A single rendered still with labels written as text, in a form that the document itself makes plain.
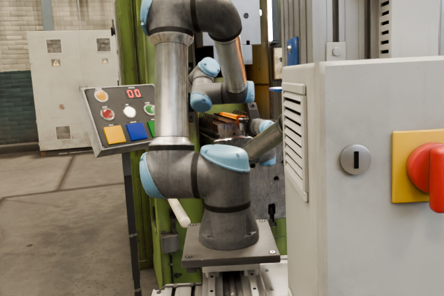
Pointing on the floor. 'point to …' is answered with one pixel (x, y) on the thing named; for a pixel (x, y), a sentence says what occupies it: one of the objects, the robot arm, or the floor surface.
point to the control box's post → (131, 221)
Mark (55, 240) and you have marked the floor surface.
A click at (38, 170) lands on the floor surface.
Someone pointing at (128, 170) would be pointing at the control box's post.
